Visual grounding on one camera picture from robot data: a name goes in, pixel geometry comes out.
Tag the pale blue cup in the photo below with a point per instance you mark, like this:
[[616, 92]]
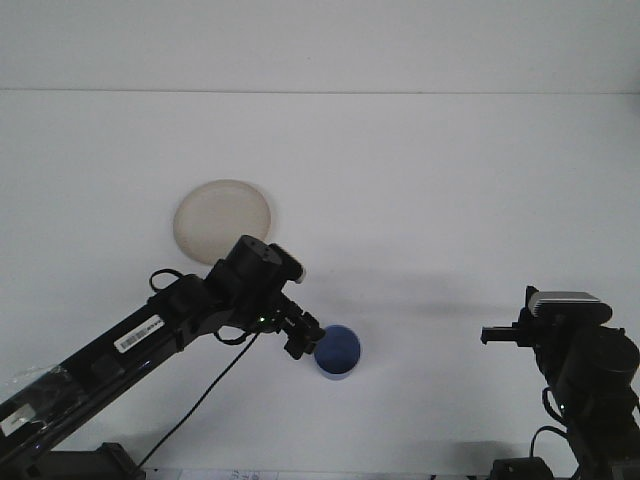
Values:
[[340, 350]]

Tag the pale round plate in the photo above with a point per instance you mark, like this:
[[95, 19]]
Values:
[[215, 215]]

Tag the white printed paper sheet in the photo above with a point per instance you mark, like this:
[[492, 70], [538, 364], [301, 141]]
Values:
[[240, 474]]

